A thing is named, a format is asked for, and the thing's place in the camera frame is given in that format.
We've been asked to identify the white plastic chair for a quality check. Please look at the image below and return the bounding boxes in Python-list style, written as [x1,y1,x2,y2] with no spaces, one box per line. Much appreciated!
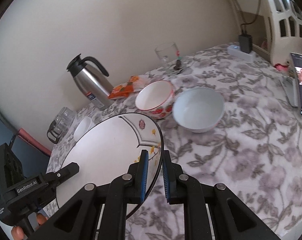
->
[263,0,302,65]

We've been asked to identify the glass teapot black handle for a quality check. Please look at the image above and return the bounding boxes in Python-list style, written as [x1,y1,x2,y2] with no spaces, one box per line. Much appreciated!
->
[47,119,66,144]

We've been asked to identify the white power strip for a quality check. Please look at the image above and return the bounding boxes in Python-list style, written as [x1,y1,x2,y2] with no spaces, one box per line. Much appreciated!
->
[227,44,256,63]

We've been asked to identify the orange snack packet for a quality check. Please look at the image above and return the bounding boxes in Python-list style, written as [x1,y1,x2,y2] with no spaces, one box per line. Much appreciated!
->
[127,76,150,93]
[108,82,134,100]

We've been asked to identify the stainless steel thermos jug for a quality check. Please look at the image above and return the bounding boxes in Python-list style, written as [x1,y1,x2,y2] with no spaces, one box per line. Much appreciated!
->
[67,54,114,111]

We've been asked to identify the black rimmed ginkgo plate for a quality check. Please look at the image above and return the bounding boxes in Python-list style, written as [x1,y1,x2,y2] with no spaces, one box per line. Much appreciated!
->
[56,113,164,207]

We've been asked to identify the upturned glass cups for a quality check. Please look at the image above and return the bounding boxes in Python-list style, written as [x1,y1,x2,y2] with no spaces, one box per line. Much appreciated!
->
[55,107,76,131]

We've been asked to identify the pale blue floral bowl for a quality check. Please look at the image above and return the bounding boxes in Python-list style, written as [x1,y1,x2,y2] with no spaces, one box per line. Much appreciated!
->
[172,88,225,133]

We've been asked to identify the floral grey tablecloth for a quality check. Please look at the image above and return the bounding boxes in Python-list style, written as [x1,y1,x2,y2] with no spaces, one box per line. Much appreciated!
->
[146,44,302,239]

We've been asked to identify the strawberry pattern bowl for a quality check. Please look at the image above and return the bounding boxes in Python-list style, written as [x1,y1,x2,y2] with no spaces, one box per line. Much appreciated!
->
[135,80,175,120]

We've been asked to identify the black charger plug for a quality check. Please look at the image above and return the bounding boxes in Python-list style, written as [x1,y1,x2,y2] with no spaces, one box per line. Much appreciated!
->
[239,23,253,54]

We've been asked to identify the white square bowl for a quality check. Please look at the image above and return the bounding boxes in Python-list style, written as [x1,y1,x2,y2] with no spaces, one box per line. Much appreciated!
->
[73,116,95,142]

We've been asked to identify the left hand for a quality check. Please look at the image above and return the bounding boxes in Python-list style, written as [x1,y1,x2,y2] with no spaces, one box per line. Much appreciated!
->
[11,213,48,240]

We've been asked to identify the clear glass mug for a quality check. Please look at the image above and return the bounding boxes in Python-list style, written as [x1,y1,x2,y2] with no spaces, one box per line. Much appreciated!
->
[155,42,184,75]

